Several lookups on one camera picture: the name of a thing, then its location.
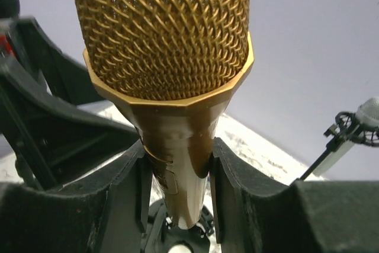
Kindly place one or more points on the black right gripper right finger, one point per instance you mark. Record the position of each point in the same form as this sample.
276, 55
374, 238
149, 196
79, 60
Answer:
255, 213

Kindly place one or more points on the silver microphone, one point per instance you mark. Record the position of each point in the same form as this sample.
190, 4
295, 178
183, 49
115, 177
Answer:
365, 113

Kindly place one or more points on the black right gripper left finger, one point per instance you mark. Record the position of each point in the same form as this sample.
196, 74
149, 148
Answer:
105, 211

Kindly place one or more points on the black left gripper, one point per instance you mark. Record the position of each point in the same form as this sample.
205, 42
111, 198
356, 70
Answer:
43, 92

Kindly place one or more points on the black tripod microphone stand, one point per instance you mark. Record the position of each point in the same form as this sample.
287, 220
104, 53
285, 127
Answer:
340, 134

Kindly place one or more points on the gold microphone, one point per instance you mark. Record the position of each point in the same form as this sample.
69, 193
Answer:
170, 67

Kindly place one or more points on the black round-base shock mount stand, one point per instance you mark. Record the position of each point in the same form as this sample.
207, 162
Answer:
162, 236

